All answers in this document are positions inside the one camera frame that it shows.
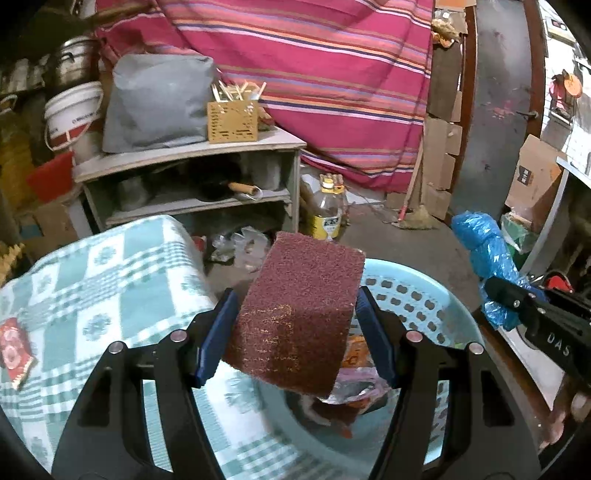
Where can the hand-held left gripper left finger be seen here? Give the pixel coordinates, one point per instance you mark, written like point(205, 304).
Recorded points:
point(214, 341)

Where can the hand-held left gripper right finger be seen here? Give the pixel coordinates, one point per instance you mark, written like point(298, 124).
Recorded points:
point(376, 341)

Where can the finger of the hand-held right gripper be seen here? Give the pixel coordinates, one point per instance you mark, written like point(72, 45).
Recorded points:
point(512, 300)

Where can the orange snack wrapper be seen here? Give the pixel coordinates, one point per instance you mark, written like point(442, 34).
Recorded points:
point(355, 355)

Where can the purple foil wrapper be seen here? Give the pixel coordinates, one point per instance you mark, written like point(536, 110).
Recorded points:
point(360, 390)

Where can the blue plastic bag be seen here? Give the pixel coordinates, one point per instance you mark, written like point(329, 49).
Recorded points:
point(489, 249)

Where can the light blue plastic basket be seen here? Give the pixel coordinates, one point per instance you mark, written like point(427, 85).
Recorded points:
point(415, 295)

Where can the maroon scouring pad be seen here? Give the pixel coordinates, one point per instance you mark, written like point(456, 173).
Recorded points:
point(291, 314)

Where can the person's right hand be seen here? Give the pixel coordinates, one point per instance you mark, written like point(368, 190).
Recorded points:
point(577, 408)

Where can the green plastic bag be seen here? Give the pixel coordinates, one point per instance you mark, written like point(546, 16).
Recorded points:
point(519, 233)

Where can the dark red wrapper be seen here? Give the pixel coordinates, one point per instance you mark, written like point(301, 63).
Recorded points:
point(339, 417)

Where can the clear plastic bags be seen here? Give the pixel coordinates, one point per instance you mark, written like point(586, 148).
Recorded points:
point(244, 244)

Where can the teal checked tablecloth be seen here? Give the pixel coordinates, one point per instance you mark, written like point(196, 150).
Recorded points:
point(115, 286)

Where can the straw broom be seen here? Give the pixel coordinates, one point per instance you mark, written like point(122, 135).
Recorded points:
point(415, 219)

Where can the printed cardboard box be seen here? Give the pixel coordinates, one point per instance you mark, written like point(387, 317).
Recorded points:
point(535, 175)

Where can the yellow oil bottle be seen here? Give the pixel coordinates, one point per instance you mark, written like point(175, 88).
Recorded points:
point(325, 217)

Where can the cardboard sheets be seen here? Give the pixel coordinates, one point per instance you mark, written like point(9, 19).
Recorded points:
point(438, 138)

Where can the wooden shelf unit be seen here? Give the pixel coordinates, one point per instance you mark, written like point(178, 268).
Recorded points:
point(184, 152)

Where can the red patterned packet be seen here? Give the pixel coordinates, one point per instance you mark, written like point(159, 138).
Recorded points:
point(16, 353)

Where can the brown cardboard box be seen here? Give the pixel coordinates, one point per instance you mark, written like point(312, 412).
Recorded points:
point(51, 226)

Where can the yellow ridged board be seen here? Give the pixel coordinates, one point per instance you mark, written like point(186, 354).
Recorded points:
point(9, 265)

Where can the yellow chopstick holder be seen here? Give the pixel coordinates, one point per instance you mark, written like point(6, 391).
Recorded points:
point(231, 122)

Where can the grey cloth bag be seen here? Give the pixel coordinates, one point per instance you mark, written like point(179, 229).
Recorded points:
point(157, 101)

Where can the white plastic bucket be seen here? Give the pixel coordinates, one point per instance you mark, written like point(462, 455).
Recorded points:
point(74, 115)

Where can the red striped blanket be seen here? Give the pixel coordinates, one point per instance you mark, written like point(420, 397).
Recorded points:
point(323, 69)

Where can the metal pot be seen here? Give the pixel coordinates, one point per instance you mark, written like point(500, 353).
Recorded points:
point(74, 64)

